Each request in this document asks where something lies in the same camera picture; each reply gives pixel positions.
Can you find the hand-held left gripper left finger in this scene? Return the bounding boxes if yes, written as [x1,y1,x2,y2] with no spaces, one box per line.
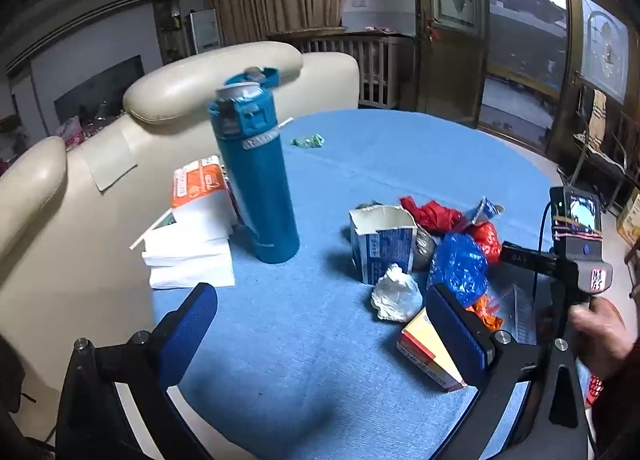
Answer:
[52,282,219,460]

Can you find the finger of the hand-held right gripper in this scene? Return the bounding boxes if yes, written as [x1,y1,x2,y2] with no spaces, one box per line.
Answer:
[500,240,558,277]

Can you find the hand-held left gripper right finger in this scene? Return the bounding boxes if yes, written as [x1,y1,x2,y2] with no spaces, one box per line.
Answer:
[425,284,591,460]

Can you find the orange wrapper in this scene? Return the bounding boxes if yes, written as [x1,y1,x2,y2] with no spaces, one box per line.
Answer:
[465,294,506,333]

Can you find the blue foil packet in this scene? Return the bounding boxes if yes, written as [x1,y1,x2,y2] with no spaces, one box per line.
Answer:
[467,196,505,225]

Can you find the blue plastic bag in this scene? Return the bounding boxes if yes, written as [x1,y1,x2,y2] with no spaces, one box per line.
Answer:
[427,232,490,308]

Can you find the silver foil ball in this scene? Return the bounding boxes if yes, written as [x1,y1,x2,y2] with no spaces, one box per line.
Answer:
[412,227,437,271]

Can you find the red plastic bag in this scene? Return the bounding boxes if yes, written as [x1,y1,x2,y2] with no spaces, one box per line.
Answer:
[399,196,466,233]

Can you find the torn white milk carton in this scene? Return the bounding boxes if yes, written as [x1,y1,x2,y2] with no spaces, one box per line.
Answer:
[348,205,420,287]

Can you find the person's right forearm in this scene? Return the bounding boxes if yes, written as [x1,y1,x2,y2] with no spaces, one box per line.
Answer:
[582,340,640,460]

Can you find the person's right hand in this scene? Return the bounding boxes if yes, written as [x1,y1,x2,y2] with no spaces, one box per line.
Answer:
[570,297,640,382]

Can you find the white tissue stack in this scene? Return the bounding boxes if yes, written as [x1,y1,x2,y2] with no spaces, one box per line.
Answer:
[131,200,236,289]

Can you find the dark wooden chair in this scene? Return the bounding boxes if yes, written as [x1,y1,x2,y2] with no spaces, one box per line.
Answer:
[612,110,640,175]

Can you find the cream leather sofa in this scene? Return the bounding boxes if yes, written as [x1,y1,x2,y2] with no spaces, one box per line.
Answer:
[0,41,361,441]

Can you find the striped towel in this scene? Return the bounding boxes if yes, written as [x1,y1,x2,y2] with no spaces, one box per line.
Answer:
[589,88,608,143]

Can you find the orange tissue pack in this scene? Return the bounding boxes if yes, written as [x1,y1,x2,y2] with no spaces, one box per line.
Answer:
[171,156,238,228]

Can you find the blue thermos bottle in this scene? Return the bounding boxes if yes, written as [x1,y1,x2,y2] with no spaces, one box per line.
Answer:
[207,67,301,265]

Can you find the open glass panel door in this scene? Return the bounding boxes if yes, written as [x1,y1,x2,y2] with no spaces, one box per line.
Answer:
[411,0,488,128]

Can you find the closed glass panel door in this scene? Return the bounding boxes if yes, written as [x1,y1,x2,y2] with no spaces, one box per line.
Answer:
[550,0,632,165]

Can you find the pink plastic bag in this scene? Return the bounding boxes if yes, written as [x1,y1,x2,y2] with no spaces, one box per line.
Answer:
[55,114,86,145]

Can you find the wooden crib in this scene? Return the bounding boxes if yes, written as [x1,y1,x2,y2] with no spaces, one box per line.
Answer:
[267,30,416,108]

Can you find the black television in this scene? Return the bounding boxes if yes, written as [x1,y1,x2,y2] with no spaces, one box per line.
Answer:
[53,54,146,123]

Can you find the white air conditioner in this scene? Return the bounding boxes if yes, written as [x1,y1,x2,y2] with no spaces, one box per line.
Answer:
[187,8,222,54]

